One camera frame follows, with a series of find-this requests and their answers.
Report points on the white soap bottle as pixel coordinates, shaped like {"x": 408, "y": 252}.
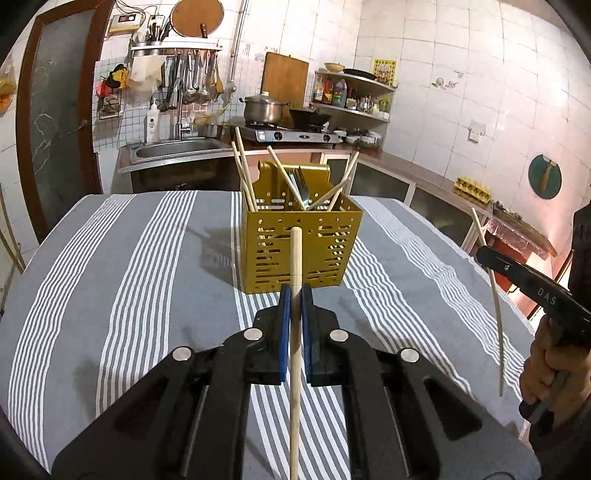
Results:
{"x": 151, "y": 124}

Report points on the egg carton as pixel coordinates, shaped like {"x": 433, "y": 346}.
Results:
{"x": 472, "y": 189}

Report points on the person's right hand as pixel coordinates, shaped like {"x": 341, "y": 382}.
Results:
{"x": 540, "y": 369}

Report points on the white wall switch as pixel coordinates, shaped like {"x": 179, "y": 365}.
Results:
{"x": 476, "y": 130}

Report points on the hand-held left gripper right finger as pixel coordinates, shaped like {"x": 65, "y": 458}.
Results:
{"x": 307, "y": 332}

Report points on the metal faucet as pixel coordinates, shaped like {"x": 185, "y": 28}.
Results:
{"x": 178, "y": 124}

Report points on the yellow perforated utensil holder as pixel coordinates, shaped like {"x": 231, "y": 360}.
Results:
{"x": 277, "y": 258}

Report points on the fork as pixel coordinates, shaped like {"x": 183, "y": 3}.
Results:
{"x": 304, "y": 187}

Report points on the round wooden board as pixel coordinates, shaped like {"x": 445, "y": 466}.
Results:
{"x": 197, "y": 16}

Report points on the white wall pipe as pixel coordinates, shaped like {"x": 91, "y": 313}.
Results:
{"x": 238, "y": 41}

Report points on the dark sauce bottle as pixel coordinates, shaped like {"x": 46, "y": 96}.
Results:
{"x": 318, "y": 91}

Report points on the cooking oil bottle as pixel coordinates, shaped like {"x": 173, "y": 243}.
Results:
{"x": 340, "y": 93}

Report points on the brown wooden door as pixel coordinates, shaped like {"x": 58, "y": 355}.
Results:
{"x": 60, "y": 115}

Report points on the steel cup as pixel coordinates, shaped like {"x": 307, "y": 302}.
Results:
{"x": 208, "y": 130}

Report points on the wooden chopstick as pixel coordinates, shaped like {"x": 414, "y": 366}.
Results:
{"x": 286, "y": 177}
{"x": 330, "y": 194}
{"x": 296, "y": 258}
{"x": 347, "y": 173}
{"x": 244, "y": 166}
{"x": 240, "y": 177}
{"x": 495, "y": 295}

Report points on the metal wall rack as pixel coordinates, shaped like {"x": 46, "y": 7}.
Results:
{"x": 175, "y": 46}

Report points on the kitchen counter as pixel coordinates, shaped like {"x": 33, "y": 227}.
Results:
{"x": 415, "y": 173}

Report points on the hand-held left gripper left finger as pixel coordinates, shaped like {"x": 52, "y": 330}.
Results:
{"x": 285, "y": 332}

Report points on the green round wall holder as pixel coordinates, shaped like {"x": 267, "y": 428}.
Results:
{"x": 538, "y": 182}

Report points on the stack of white bowls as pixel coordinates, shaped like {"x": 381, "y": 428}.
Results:
{"x": 364, "y": 137}

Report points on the white hanging cloth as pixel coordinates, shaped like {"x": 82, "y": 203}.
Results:
{"x": 145, "y": 69}

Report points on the beige bowl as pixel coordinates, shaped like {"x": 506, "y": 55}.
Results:
{"x": 334, "y": 67}

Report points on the black wok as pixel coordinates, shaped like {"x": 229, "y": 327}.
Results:
{"x": 308, "y": 117}

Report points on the yellow wall calendar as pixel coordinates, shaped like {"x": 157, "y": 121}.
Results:
{"x": 384, "y": 72}

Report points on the grey striped tablecloth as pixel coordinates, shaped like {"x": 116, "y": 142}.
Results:
{"x": 115, "y": 300}

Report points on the row of hanging kitchen utensils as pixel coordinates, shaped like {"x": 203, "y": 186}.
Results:
{"x": 194, "y": 83}

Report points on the stainless steel sink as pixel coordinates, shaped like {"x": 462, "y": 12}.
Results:
{"x": 175, "y": 150}

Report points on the white wall control box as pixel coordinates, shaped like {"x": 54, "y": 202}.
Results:
{"x": 123, "y": 23}

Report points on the gas stove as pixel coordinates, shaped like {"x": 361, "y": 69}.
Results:
{"x": 295, "y": 135}

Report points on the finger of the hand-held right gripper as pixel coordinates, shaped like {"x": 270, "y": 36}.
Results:
{"x": 526, "y": 279}

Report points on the rectangular wooden cutting board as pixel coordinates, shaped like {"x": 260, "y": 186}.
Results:
{"x": 284, "y": 78}

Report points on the corner shelf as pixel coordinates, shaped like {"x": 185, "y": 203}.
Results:
{"x": 369, "y": 115}

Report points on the steel pot with lid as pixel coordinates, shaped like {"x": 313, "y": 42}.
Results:
{"x": 263, "y": 110}

